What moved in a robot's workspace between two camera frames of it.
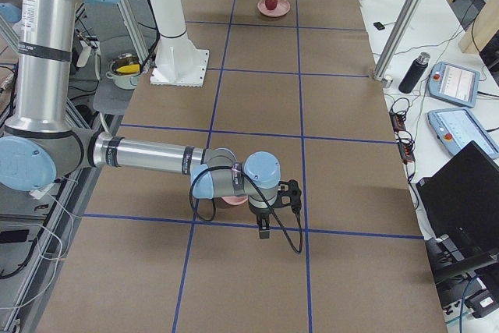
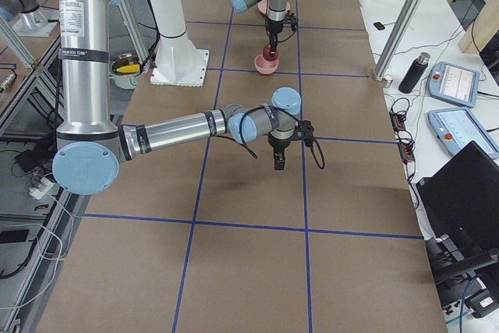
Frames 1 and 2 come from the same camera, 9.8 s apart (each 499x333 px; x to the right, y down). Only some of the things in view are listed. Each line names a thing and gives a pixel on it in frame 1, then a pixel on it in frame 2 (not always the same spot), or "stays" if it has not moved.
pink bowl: x=235 y=200 -> x=263 y=66
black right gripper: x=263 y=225 -> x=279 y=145
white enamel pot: x=125 y=70 stays
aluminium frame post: x=405 y=23 stays
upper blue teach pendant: x=454 y=84 stays
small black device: x=379 y=26 stays
